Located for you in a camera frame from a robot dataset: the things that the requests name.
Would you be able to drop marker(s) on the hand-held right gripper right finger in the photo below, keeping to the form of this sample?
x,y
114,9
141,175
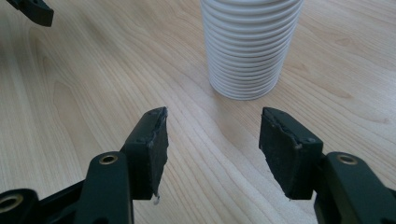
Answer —
x,y
292,155

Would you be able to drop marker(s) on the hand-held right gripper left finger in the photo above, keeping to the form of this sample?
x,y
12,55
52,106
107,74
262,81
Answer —
x,y
143,155

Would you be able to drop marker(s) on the upside-down white paper cup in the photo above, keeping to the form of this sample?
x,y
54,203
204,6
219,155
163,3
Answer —
x,y
249,46

